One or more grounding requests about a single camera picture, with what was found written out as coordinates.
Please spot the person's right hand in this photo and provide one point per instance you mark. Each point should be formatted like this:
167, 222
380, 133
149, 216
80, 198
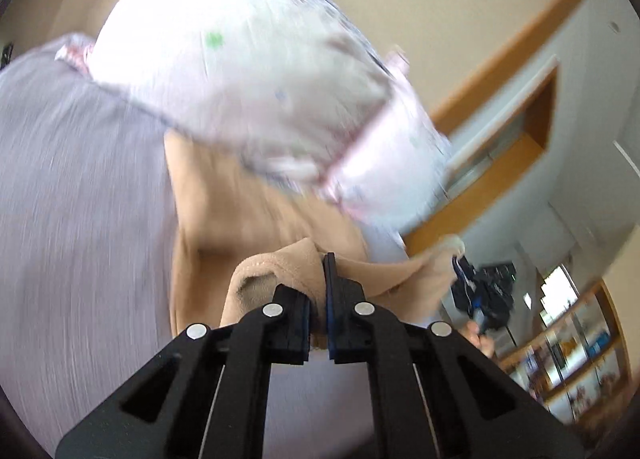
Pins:
481, 336

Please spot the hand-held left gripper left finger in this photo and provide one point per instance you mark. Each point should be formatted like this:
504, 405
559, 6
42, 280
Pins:
298, 315

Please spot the tan small garment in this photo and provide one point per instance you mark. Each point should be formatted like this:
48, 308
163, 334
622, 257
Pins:
240, 219

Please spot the lilac striped bed sheet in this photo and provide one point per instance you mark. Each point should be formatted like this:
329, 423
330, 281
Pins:
75, 219

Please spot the white floral printed quilt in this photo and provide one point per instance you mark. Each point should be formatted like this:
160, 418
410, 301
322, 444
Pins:
260, 64

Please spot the wooden door frame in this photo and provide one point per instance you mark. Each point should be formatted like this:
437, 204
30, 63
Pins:
505, 104

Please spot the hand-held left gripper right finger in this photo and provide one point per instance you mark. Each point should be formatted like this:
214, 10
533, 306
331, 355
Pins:
330, 309

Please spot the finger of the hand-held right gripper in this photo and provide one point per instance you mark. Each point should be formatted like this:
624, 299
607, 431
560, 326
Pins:
459, 270

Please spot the wooden display shelf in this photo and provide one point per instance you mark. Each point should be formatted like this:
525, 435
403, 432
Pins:
570, 364

